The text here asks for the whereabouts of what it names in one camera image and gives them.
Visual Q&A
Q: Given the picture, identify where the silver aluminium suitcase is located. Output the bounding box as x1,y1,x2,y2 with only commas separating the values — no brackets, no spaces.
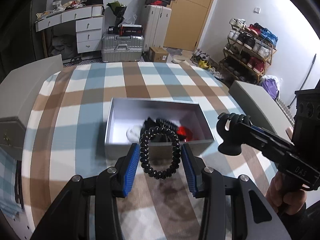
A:
101,34,144,63

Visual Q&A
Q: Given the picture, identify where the red clear hair clip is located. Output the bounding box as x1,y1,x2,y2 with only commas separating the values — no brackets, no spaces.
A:
176,126,195,142

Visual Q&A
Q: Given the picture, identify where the wooden door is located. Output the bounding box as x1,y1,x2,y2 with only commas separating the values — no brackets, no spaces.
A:
164,0,213,51

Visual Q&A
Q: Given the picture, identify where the plaid pillow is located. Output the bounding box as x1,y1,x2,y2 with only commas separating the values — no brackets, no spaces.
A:
0,148,23,219

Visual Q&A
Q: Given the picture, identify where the brown cardboard box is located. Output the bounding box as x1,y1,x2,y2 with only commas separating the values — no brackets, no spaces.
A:
149,47,169,63

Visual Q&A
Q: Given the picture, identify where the black claw hair clip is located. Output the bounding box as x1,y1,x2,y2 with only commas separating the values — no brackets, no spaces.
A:
216,113,252,156

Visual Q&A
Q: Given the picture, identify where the black red shoe box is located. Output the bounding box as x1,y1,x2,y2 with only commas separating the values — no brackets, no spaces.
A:
119,24,143,36

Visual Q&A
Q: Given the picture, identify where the purple bag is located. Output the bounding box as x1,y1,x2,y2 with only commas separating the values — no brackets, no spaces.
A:
259,75,282,100

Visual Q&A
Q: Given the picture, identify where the white dressing desk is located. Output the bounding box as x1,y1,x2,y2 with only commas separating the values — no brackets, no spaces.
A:
35,4,105,54

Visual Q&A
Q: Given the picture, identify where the silver grey cardboard box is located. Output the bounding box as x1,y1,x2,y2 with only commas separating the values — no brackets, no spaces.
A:
105,98,214,160

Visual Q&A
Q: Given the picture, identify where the plaid bed sheet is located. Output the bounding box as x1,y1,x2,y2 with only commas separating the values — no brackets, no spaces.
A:
21,61,286,240

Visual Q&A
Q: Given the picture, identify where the black spiral hair tie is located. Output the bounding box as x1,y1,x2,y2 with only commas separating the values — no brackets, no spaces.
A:
139,126,182,181
154,117,179,132

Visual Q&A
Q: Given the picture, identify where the grey bedside nightstand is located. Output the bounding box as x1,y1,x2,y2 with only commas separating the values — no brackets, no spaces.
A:
0,55,63,160

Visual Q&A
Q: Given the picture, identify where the wooden shoe rack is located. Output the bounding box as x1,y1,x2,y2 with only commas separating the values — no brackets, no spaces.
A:
219,18,278,85

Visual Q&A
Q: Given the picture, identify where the person's right hand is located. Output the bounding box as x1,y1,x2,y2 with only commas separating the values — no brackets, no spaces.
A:
265,171,307,215

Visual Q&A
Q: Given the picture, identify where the black bow hair accessory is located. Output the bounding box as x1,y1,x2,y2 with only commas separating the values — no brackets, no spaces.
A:
142,117,157,133

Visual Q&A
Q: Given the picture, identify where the white upright suitcase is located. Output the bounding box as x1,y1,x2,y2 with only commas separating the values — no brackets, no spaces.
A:
142,5,172,52

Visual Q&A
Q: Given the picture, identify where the black flower bouquet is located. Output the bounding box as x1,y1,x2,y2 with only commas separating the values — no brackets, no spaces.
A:
107,1,127,27

